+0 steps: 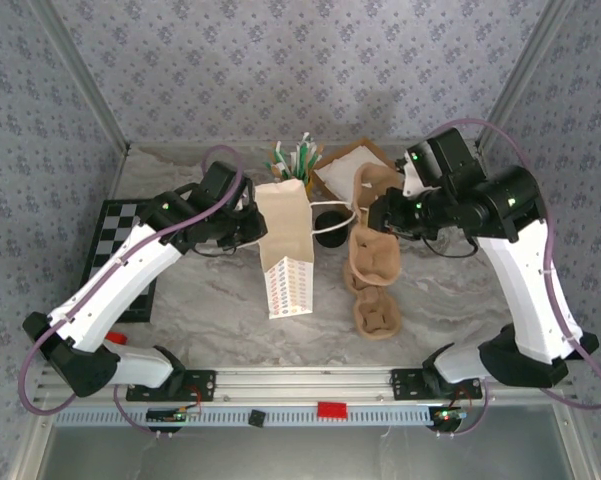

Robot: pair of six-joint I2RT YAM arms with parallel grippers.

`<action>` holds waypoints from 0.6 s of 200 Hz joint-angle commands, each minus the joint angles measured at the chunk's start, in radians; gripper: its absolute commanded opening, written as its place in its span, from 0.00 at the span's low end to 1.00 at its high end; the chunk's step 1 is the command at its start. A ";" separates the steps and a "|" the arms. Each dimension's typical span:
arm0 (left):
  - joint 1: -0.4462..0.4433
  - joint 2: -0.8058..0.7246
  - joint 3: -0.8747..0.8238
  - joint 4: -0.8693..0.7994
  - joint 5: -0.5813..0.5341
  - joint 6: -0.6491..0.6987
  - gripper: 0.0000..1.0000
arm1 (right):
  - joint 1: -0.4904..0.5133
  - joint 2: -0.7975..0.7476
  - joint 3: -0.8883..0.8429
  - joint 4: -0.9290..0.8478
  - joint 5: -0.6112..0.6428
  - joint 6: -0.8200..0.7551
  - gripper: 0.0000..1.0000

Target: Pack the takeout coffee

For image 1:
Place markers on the white printed paper bag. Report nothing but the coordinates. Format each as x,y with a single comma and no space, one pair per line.
285,225

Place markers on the brown pulp cup carrier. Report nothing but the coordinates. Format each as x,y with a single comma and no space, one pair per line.
372,255
377,317

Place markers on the black plastic cup lid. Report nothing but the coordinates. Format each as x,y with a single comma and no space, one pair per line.
331,222

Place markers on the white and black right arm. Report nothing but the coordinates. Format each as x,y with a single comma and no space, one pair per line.
525,290

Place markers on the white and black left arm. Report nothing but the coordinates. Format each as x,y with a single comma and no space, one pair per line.
120,272

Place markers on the green wrapped straw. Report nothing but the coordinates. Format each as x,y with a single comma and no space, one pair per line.
274,166
312,157
300,160

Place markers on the white wrapped straw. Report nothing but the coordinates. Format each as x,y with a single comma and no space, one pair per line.
282,159

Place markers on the brown cardboard box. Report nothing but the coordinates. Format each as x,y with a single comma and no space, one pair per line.
369,148

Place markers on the black and white checkerboard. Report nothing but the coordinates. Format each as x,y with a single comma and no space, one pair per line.
110,225

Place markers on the yellow metal bucket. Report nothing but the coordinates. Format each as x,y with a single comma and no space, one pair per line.
308,188

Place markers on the white paper napkin stack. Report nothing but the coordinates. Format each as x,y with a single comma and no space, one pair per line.
337,175

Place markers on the black plastic lid stack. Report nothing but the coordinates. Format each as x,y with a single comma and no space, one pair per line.
331,243

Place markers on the small red and white object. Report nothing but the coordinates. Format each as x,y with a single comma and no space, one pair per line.
116,337

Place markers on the small circuit board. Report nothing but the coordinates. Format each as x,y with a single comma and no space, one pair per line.
447,414
172,415

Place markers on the small black square part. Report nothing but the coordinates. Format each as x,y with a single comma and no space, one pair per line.
256,418

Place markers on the red plastic block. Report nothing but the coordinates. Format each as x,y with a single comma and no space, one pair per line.
332,409

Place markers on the aluminium frame post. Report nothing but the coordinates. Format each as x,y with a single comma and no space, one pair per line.
85,80
525,75

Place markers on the aluminium mounting rail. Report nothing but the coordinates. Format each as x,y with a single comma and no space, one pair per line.
300,382

